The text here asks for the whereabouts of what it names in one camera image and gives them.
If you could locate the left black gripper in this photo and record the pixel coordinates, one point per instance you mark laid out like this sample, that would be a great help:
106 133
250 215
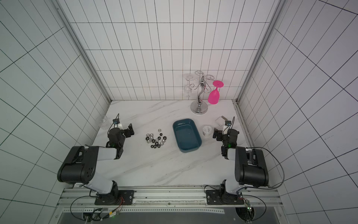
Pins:
127 131

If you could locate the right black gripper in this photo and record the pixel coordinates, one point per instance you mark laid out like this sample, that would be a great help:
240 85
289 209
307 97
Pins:
218 134

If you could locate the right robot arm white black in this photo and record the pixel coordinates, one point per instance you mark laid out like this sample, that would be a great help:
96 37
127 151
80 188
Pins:
250 170

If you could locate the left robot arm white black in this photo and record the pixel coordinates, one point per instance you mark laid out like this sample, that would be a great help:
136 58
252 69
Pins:
80 167

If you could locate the small white cube box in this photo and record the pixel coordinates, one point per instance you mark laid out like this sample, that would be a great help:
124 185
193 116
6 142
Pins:
221 121

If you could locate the teal storage box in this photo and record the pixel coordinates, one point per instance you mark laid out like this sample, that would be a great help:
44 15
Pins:
187 136

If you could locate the clear round plastic container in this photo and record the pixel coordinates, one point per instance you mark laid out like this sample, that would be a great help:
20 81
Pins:
207 131

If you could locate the clear glass cup left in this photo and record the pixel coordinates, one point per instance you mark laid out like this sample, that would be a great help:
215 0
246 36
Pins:
103 122

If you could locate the silver wine glass rack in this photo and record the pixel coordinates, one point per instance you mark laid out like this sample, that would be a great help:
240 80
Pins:
199 106

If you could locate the pink plastic wine glass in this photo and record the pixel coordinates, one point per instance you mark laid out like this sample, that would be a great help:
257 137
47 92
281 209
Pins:
214 95

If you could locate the clear hanging wine glass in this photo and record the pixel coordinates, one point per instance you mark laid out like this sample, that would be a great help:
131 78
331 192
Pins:
188 87

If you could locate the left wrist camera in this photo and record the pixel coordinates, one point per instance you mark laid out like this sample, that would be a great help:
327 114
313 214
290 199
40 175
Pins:
116 120

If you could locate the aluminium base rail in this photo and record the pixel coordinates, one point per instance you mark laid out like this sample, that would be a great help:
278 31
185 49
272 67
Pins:
156 199

